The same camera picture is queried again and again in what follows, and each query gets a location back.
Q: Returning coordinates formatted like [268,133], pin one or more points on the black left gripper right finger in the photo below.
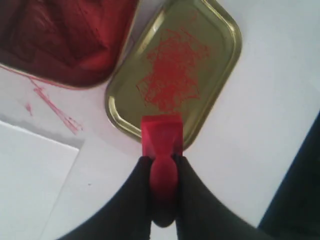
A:
[200,215]

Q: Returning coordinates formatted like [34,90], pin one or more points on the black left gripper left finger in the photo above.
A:
[126,216]

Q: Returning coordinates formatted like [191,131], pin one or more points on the red plastic stamp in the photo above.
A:
[162,138]

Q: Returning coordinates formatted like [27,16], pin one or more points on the red ink pad tin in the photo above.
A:
[69,43]

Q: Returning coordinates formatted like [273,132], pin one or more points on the white paper sheet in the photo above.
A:
[33,170]

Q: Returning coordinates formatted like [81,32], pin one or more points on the gold tin lid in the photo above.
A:
[178,65]

